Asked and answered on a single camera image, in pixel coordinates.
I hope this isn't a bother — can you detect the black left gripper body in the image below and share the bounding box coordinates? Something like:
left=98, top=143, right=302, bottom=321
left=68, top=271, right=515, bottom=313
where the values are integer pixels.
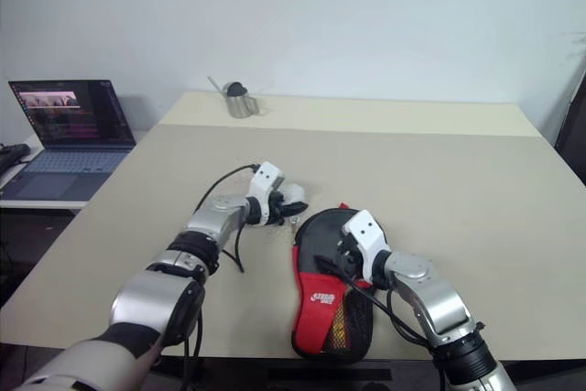
left=267, top=187, right=288, bottom=227

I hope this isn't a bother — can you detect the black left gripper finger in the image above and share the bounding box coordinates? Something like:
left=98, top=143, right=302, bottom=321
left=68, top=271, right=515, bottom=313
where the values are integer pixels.
left=279, top=201, right=309, bottom=220
left=277, top=182, right=307, bottom=202

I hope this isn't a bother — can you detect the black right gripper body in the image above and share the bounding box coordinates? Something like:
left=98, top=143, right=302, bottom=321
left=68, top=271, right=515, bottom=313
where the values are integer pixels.
left=335, top=224, right=366, bottom=283

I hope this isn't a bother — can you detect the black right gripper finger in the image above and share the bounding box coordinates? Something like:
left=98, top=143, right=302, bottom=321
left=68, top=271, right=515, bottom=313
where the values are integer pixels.
left=312, top=253, right=342, bottom=274

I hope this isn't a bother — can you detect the black and red paddle case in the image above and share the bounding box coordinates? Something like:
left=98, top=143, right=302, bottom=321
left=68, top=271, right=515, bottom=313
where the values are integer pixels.
left=290, top=201, right=391, bottom=359

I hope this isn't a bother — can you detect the stainless steel pitcher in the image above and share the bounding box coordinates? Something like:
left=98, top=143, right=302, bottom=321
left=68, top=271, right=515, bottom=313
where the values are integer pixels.
left=207, top=74, right=262, bottom=120

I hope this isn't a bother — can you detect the open grey laptop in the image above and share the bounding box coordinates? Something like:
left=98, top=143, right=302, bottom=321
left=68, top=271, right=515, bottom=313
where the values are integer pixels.
left=0, top=79, right=138, bottom=202

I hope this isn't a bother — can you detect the white side desk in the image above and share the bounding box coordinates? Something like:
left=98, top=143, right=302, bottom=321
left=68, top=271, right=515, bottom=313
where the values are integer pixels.
left=0, top=128, right=150, bottom=217

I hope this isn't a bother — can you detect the dark chair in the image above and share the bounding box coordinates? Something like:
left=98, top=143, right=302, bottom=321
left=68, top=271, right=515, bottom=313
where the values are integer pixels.
left=552, top=68, right=586, bottom=186

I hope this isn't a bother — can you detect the black desk device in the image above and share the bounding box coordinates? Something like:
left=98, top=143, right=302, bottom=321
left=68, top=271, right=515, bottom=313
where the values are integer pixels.
left=0, top=142, right=32, bottom=177

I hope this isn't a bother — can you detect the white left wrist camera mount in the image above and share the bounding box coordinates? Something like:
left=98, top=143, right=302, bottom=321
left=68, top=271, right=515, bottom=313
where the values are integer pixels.
left=245, top=160, right=288, bottom=228

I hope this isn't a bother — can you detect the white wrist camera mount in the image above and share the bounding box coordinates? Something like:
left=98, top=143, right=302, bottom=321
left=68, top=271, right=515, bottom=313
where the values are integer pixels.
left=245, top=160, right=288, bottom=228
left=342, top=208, right=392, bottom=284

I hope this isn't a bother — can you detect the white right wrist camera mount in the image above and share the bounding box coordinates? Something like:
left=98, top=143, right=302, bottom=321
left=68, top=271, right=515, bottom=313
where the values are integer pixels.
left=342, top=208, right=392, bottom=284

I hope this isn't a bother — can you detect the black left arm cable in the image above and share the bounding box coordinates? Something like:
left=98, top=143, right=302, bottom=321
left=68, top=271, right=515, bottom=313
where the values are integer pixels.
left=182, top=163, right=261, bottom=391

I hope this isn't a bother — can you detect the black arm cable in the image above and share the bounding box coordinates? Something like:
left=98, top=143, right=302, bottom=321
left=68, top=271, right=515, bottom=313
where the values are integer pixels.
left=337, top=269, right=448, bottom=391
left=182, top=163, right=261, bottom=391

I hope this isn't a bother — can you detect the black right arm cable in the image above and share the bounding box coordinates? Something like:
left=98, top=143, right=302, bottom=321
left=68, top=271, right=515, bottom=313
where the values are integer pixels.
left=337, top=269, right=448, bottom=391

